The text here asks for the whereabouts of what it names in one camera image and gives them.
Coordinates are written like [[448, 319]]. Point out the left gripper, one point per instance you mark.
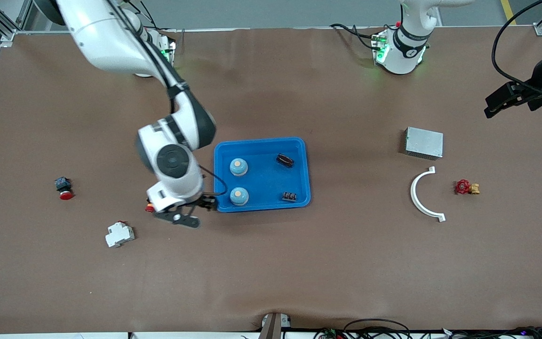
[[541, 76]]

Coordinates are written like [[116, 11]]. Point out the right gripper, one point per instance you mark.
[[208, 203]]

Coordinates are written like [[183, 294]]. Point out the blue bell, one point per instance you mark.
[[238, 166], [239, 196]]

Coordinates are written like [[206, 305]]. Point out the small black terminal block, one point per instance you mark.
[[290, 196]]

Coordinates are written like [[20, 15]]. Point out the brown electrolytic capacitor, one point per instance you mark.
[[285, 160]]

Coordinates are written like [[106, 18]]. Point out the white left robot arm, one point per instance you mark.
[[405, 52]]

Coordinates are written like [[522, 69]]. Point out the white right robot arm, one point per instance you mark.
[[111, 37]]

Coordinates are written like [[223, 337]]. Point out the blue plastic tray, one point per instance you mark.
[[266, 181]]

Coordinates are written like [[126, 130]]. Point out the orange red emergency stop button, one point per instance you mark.
[[149, 207]]

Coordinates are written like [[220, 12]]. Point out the grey metal box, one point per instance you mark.
[[423, 142]]

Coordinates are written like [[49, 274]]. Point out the brown table mat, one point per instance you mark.
[[271, 263]]

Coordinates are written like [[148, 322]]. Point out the white circuit breaker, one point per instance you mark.
[[119, 234]]

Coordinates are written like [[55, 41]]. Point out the red black push button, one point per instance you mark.
[[64, 188]]

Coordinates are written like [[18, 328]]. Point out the black right camera mount plate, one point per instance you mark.
[[177, 217]]

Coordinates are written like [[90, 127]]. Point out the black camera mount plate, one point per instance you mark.
[[177, 217], [540, 104]]

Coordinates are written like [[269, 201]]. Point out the black left camera mount plate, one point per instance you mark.
[[540, 104]]

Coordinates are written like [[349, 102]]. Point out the white curved bracket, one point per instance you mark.
[[413, 193]]

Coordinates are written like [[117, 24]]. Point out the metal camera stand bracket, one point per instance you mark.
[[271, 327]]

